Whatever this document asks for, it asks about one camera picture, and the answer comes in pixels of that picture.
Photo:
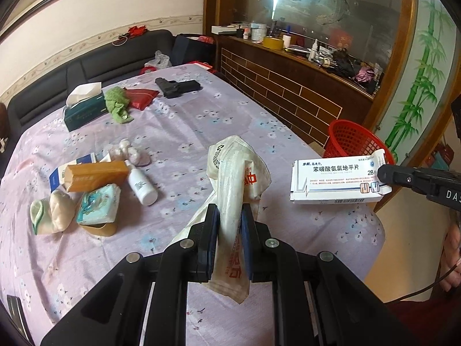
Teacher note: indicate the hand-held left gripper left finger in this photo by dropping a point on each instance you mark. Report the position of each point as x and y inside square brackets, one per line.
[214, 221]

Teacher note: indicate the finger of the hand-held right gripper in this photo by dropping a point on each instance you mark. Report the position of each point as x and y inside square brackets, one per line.
[399, 176]

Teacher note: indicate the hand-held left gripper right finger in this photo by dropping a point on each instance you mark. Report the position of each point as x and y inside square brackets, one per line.
[246, 223]

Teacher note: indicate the white plastic bag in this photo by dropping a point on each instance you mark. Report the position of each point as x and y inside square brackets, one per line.
[230, 173]

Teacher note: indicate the red plastic basket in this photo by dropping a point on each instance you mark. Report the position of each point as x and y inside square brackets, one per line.
[351, 137]

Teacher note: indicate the white medicine box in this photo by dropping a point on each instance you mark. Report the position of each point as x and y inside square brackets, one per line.
[335, 180]

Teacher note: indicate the white plastic bottle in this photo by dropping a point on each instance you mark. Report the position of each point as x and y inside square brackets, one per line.
[142, 185]

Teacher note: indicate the person's right hand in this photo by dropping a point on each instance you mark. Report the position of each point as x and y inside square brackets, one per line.
[455, 238]

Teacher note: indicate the pink umbrella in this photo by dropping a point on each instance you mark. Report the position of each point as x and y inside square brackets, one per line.
[365, 75]

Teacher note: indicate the crumpled pinkish tissues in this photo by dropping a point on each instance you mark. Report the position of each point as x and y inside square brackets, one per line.
[131, 153]

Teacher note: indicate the brown tape roll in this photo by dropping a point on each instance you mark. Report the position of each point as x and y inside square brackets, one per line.
[104, 230]

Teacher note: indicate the bamboo painted glass panel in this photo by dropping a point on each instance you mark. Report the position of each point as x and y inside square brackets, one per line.
[425, 61]

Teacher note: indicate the wet wipes pack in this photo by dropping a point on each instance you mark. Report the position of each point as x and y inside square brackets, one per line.
[97, 202]

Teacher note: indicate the black umbrella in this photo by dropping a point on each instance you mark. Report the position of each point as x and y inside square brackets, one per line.
[344, 63]

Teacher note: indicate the orange cardboard box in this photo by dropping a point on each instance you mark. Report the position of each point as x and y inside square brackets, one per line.
[95, 174]

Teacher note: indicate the black toy gun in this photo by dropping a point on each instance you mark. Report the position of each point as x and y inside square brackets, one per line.
[174, 87]

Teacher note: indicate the wooden cabinet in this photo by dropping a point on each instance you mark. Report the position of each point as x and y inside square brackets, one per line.
[288, 86]

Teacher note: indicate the red packet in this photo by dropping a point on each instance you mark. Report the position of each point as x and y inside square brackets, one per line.
[142, 97]

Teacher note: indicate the white dropper bottle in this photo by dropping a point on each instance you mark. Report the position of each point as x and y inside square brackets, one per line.
[312, 52]

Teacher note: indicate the green cloth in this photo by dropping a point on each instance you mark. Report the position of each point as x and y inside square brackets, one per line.
[117, 102]

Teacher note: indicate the red white flat box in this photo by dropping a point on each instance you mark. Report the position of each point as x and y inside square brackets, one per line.
[201, 66]

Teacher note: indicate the cream sock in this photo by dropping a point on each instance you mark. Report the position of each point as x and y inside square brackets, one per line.
[54, 212]

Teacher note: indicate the blue white small box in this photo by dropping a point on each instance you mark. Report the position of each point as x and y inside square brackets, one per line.
[57, 178]

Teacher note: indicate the clear plastic bag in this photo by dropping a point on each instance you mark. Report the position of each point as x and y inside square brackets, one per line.
[160, 60]

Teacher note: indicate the green tissue box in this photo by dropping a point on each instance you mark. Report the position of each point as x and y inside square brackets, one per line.
[84, 111]

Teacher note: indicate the dark bag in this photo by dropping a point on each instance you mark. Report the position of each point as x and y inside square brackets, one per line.
[191, 50]

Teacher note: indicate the white paper roll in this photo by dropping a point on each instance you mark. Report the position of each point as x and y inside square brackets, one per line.
[286, 40]

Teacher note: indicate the yellow tape roll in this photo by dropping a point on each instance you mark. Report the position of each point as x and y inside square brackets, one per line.
[273, 42]

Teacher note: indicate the red cloth item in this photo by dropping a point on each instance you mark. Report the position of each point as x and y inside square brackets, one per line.
[137, 31]

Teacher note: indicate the black sofa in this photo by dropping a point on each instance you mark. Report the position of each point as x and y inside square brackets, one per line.
[54, 79]

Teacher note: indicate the dark flat object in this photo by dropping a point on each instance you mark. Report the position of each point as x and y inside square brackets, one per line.
[16, 313]

